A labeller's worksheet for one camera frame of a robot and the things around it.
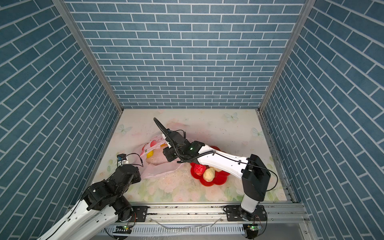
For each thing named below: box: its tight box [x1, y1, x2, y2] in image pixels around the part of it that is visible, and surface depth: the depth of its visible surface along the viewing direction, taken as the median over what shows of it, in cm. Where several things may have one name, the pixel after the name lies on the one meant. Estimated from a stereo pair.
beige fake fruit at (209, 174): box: [203, 167, 216, 182], surface depth 83 cm
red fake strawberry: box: [193, 164, 207, 176], surface depth 84 cm
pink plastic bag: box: [140, 134, 192, 179], surface depth 83 cm
